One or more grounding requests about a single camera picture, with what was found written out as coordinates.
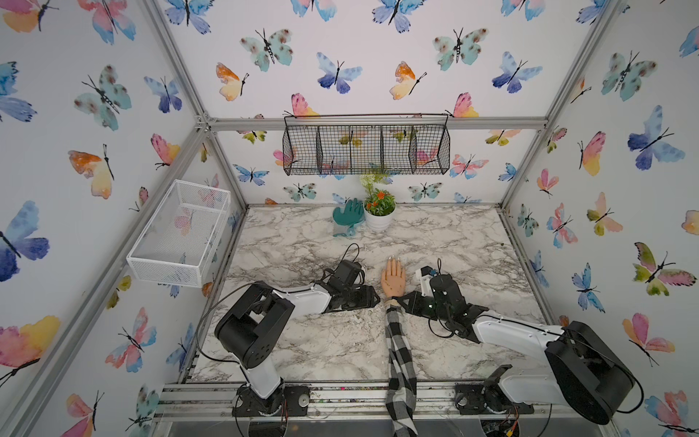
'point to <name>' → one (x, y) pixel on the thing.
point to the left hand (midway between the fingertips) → (377, 299)
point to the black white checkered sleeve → (400, 401)
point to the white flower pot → (379, 223)
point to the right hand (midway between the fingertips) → (398, 298)
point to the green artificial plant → (379, 202)
